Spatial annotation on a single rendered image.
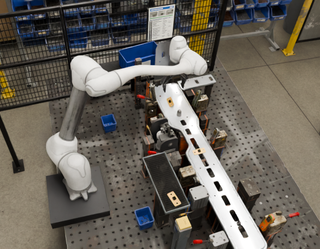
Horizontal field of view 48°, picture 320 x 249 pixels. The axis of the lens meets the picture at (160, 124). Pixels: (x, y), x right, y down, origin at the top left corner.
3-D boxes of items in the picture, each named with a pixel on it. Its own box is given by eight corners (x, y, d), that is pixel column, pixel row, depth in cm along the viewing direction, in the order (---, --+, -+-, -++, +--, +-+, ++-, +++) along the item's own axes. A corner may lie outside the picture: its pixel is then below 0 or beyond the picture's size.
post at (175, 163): (175, 199, 244) (180, 164, 214) (168, 201, 242) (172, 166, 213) (172, 192, 247) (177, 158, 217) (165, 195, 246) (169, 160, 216)
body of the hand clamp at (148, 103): (154, 136, 279) (157, 104, 253) (146, 138, 277) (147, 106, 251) (152, 130, 283) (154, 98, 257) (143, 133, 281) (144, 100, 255)
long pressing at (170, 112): (274, 247, 195) (274, 246, 194) (237, 261, 189) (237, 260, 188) (177, 82, 279) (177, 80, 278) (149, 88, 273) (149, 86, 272)
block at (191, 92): (196, 120, 293) (200, 95, 272) (183, 123, 290) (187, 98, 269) (191, 112, 299) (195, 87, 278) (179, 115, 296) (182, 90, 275)
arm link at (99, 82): (121, 75, 198) (106, 62, 205) (93, 88, 190) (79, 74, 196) (121, 93, 208) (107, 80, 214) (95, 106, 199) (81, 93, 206)
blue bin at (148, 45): (162, 65, 284) (163, 52, 275) (127, 76, 274) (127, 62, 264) (153, 54, 294) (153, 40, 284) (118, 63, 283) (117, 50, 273)
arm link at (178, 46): (165, 57, 233) (179, 67, 226) (166, 36, 221) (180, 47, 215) (177, 51, 238) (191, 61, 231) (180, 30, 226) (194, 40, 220)
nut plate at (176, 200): (181, 203, 190) (181, 202, 189) (175, 206, 189) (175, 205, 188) (173, 191, 195) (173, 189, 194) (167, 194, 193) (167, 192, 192)
